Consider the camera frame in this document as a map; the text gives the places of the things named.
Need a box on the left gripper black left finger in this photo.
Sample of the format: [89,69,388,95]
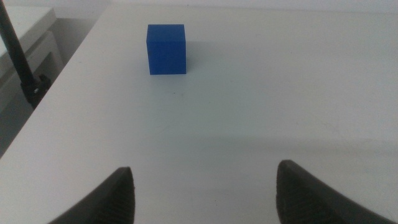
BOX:
[48,167,136,224]

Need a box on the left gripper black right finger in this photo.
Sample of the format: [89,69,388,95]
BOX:
[275,159,396,224]

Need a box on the blue cube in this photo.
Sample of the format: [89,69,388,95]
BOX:
[146,24,187,75]

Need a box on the black clamped pole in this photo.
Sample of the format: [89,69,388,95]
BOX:
[0,0,52,110]

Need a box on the white side table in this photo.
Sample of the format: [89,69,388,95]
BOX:
[0,6,65,113]

